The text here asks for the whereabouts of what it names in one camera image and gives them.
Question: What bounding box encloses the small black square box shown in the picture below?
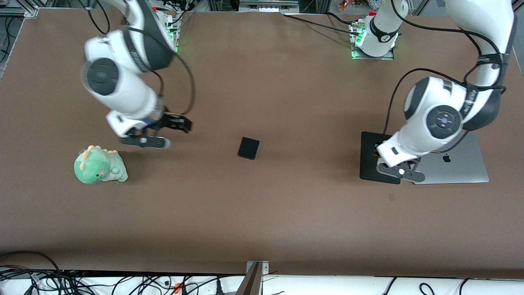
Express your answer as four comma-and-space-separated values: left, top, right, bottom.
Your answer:
237, 137, 261, 161

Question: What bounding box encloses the black mouse pad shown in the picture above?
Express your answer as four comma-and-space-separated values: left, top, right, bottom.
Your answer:
359, 132, 401, 185

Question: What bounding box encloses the green dinosaur plush toy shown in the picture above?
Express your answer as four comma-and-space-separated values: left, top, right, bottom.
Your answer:
74, 145, 129, 185

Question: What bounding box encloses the silver closed laptop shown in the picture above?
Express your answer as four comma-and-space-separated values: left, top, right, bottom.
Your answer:
413, 133, 490, 185

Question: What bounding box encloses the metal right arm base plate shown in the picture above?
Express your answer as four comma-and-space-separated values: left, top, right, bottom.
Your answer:
170, 23, 181, 54

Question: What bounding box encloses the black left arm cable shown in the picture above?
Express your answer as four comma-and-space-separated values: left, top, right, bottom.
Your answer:
384, 0, 509, 154

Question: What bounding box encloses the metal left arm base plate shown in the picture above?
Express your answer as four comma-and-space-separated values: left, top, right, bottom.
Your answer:
351, 48, 395, 61

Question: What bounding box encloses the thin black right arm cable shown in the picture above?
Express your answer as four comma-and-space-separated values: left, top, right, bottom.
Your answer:
83, 0, 111, 36

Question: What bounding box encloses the short black table cable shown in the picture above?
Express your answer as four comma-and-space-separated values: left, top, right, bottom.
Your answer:
327, 11, 359, 26

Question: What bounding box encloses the long black table cable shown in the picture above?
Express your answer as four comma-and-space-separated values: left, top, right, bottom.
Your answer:
282, 14, 357, 36

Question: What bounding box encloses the metal rail bracket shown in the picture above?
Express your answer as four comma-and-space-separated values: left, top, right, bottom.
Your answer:
239, 0, 300, 13

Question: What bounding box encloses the metal post bracket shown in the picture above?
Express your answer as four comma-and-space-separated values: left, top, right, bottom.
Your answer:
246, 261, 270, 274

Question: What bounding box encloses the metal camera post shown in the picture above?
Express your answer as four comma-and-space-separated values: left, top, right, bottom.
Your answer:
236, 263, 262, 295

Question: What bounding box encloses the black looping floor cable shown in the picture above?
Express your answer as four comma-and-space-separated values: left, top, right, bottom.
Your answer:
0, 250, 62, 272

